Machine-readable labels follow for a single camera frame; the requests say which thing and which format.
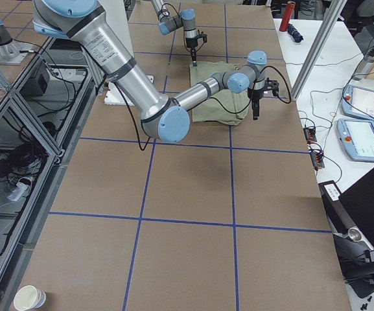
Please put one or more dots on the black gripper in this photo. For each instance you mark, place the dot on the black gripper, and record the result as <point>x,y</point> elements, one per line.
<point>192,43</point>
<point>255,93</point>

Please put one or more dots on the olive green long-sleeve shirt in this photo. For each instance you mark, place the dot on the olive green long-sleeve shirt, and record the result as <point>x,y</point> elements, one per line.
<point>227,107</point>

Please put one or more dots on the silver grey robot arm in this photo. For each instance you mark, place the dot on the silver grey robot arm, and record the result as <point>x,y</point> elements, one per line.
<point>170,20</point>
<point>161,117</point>

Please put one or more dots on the folded dark blue umbrella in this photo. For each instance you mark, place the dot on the folded dark blue umbrella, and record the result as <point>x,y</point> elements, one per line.
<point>294,33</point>

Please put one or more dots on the red cylinder bottle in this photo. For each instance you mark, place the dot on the red cylinder bottle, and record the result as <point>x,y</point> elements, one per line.
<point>290,6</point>

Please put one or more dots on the blue teach pendant far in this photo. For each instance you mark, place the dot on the blue teach pendant far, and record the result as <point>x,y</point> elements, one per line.
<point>358,102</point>

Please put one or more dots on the blue teach pendant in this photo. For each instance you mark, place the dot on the blue teach pendant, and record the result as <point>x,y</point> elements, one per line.
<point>358,102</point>
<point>357,138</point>

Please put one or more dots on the blue teach pendant near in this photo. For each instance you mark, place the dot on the blue teach pendant near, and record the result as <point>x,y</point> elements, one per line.
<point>357,138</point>

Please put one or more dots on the grey water bottle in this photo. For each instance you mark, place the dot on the grey water bottle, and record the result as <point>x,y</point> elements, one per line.
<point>365,66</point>

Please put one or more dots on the dark box with white label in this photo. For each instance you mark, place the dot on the dark box with white label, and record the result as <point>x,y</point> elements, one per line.
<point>330,194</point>

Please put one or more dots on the black power brick box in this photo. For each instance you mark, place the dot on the black power brick box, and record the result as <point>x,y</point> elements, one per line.
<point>37,83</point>

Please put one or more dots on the paper cup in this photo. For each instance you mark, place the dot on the paper cup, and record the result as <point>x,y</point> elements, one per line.
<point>29,297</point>

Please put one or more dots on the aluminium frame post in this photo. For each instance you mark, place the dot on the aluminium frame post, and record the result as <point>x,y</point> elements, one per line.
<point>324,31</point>

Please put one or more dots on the aluminium frame cart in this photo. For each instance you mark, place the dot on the aluminium frame cart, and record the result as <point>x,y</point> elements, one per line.
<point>37,138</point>

